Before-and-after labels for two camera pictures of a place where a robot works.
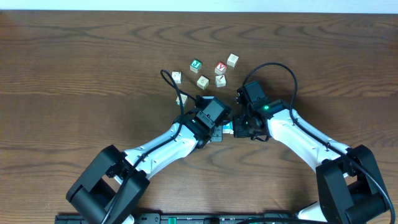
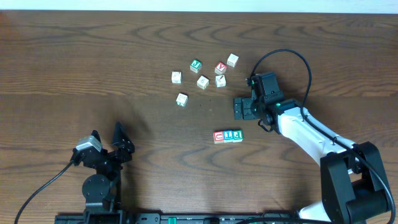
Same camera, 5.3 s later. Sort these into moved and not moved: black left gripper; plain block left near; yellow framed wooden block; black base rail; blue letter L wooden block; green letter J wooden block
Moved: black left gripper; blue letter L wooden block
Not moved: green letter J wooden block; yellow framed wooden block; plain block left near; black base rail
